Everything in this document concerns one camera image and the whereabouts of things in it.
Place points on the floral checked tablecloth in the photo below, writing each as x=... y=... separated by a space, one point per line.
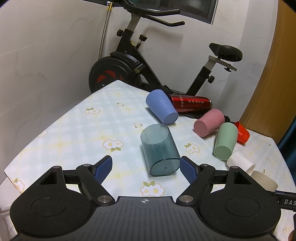
x=109 y=122

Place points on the blue cup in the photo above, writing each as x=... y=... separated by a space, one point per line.
x=161 y=106

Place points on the translucent teal cup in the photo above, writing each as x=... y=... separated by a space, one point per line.
x=160 y=151

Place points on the beige cup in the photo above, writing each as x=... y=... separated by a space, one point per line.
x=265 y=182

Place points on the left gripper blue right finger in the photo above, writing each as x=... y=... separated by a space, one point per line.
x=199 y=177

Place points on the dark framed window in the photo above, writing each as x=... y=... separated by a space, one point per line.
x=152 y=10

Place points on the green cup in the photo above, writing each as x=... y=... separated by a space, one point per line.
x=226 y=139

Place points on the white paper cup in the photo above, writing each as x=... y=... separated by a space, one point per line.
x=237 y=159

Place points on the red plastic cup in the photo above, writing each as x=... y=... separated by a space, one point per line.
x=243 y=134

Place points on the wooden door panel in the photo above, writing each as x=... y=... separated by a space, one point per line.
x=271 y=109

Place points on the red metal thermos bottle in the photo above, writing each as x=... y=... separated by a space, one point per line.
x=186 y=103

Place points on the pink cup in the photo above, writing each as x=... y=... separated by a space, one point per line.
x=209 y=122

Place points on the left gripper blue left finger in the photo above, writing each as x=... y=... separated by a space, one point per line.
x=91 y=178

